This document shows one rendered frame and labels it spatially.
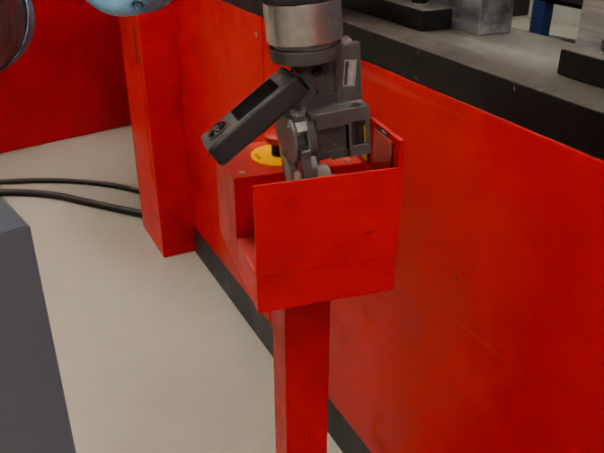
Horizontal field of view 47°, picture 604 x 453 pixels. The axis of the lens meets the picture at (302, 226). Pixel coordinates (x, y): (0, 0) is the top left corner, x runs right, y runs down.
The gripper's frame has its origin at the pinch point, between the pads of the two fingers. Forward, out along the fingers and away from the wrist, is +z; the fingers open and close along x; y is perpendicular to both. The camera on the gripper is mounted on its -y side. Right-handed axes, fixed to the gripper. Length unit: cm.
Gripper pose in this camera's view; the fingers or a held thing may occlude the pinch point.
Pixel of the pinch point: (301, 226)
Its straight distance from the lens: 76.5
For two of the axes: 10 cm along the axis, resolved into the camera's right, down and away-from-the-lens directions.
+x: -3.1, -4.3, 8.5
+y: 9.5, -2.2, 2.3
